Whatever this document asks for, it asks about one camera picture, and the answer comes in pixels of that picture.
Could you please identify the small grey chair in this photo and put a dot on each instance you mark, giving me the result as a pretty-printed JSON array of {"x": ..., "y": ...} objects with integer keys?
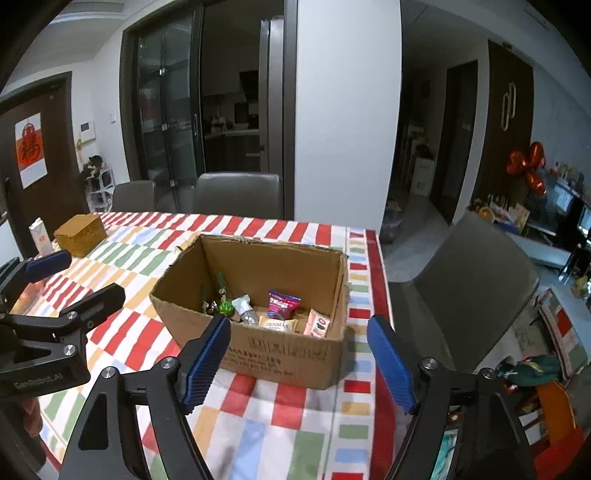
[{"x": 134, "y": 196}]

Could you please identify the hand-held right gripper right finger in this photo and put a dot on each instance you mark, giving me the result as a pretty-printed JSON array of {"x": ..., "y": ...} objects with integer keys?
[{"x": 392, "y": 364}]

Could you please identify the white cardboard box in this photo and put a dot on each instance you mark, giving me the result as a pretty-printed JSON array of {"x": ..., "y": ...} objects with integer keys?
[{"x": 423, "y": 177}]

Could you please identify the silver snack packet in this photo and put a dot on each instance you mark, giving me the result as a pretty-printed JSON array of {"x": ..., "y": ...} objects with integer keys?
[{"x": 244, "y": 308}]

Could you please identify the orange bowl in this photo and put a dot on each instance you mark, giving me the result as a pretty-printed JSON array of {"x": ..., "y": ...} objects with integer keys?
[{"x": 487, "y": 213}]

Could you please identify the green clothing pile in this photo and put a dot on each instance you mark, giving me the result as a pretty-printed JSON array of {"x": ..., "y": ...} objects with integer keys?
[{"x": 531, "y": 371}]

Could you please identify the glass sliding door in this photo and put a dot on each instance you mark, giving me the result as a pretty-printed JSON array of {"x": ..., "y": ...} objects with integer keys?
[{"x": 171, "y": 92}]

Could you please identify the brown cardboard box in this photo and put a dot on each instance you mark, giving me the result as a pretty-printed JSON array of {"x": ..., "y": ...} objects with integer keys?
[{"x": 286, "y": 355}]

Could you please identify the patterned cushion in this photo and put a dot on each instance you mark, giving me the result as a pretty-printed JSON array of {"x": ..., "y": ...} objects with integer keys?
[{"x": 565, "y": 332}]

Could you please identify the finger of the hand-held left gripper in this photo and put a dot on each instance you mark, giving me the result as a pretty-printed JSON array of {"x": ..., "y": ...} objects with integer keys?
[
  {"x": 51, "y": 265},
  {"x": 101, "y": 302}
]

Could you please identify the red foil balloons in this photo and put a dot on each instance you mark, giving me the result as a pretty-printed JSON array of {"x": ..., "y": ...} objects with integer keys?
[{"x": 531, "y": 166}]

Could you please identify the white carton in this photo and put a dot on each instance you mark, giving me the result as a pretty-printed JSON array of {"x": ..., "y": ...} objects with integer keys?
[{"x": 40, "y": 237}]

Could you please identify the red and blue snack packet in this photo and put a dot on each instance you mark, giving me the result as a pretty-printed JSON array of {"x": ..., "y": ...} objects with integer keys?
[{"x": 284, "y": 305}]

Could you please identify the large grey chair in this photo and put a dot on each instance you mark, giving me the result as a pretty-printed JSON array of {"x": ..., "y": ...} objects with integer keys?
[{"x": 475, "y": 295}]

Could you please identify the wide grey chair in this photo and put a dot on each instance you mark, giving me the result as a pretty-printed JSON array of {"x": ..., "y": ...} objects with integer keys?
[{"x": 238, "y": 194}]

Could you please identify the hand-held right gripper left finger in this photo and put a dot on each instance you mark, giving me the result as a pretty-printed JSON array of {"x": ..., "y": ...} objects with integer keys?
[{"x": 205, "y": 364}]

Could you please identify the brown wooden door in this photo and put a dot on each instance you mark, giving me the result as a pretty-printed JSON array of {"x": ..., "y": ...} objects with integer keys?
[{"x": 60, "y": 175}]

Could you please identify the white intercom panel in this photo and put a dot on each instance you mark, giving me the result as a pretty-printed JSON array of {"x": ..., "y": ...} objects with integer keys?
[{"x": 87, "y": 130}]

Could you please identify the dark plush toy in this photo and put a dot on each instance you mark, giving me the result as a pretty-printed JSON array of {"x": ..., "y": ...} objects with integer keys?
[{"x": 92, "y": 166}]

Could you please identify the person's left hand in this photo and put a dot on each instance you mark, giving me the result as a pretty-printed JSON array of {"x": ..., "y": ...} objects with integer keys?
[{"x": 33, "y": 415}]

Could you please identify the computer monitor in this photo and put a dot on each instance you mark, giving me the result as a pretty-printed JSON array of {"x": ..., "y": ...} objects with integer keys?
[{"x": 563, "y": 203}]

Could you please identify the red and white door poster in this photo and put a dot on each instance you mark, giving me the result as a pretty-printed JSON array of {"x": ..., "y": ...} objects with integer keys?
[{"x": 31, "y": 150}]

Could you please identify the pink snack packet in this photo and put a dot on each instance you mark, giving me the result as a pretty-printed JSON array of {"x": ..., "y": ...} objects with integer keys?
[{"x": 317, "y": 323}]

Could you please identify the cream snack packet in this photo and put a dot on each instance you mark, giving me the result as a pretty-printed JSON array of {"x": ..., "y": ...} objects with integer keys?
[{"x": 277, "y": 324}]

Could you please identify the white shelf rack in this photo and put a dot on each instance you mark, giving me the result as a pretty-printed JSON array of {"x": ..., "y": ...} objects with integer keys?
[{"x": 102, "y": 189}]

